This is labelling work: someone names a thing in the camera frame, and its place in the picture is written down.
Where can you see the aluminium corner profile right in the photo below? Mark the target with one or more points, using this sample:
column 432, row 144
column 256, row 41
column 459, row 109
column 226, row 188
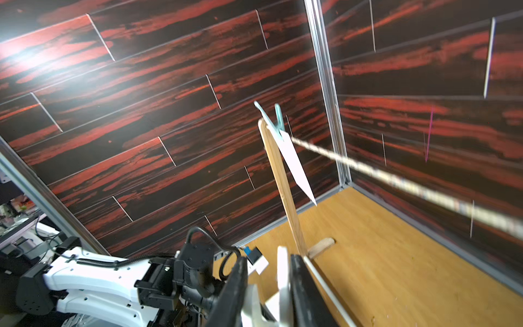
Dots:
column 324, row 67

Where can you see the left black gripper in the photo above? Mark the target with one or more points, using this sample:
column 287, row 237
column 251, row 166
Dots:
column 205, row 303

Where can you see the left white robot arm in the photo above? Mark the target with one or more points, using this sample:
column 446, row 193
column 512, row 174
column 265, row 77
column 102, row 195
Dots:
column 159, row 289

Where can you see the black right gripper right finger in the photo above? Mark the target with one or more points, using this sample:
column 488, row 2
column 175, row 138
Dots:
column 310, row 309

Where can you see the wooden string rack frame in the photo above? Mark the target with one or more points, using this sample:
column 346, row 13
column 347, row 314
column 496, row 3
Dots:
column 276, row 162

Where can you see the aluminium corner profile left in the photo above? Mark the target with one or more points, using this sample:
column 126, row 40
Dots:
column 29, row 182

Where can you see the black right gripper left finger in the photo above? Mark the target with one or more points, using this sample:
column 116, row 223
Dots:
column 227, row 311

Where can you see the aluminium corner profile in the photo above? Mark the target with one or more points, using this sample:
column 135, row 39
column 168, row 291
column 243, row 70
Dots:
column 324, row 67
column 29, row 182

